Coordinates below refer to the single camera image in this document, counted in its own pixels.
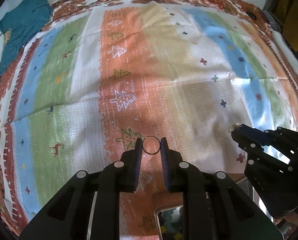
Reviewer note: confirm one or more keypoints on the white bolster pillow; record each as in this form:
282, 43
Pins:
278, 38

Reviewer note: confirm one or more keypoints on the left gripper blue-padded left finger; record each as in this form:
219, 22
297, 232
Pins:
88, 205

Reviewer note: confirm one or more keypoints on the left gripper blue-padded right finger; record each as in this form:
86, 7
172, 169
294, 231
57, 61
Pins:
214, 206

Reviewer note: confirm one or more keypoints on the teal garment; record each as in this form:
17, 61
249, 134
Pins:
20, 25

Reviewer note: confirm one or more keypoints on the silver pink metal tin box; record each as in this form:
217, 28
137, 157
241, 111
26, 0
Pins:
169, 219

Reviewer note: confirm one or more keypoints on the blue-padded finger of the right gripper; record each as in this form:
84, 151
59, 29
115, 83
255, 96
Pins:
252, 139

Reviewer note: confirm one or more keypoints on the colourful striped mat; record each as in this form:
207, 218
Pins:
139, 79

